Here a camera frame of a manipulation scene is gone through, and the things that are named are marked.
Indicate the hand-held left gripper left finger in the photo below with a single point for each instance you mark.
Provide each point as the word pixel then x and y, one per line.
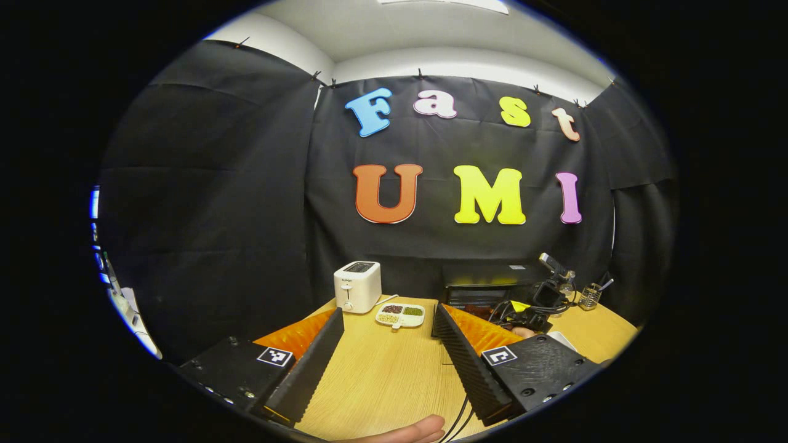
pixel 314 363

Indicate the black backdrop cloth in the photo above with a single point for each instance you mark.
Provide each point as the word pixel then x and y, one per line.
pixel 215 184

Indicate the large ceiling light panel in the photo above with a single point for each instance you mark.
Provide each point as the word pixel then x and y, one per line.
pixel 449 5

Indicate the white toaster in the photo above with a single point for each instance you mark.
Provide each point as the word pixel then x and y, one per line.
pixel 357 289

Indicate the clear glass cup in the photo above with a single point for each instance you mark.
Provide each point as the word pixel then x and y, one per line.
pixel 590 298

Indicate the metal spoon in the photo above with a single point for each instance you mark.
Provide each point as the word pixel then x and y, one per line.
pixel 607 283

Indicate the white divided bean dish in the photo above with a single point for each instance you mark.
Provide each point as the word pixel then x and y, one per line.
pixel 400 315

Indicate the black electric oven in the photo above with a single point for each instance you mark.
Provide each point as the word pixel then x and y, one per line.
pixel 486 274

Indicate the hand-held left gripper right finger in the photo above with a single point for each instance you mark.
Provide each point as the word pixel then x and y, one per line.
pixel 468 369

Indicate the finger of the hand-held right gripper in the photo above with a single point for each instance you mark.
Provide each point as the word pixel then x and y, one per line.
pixel 520 306

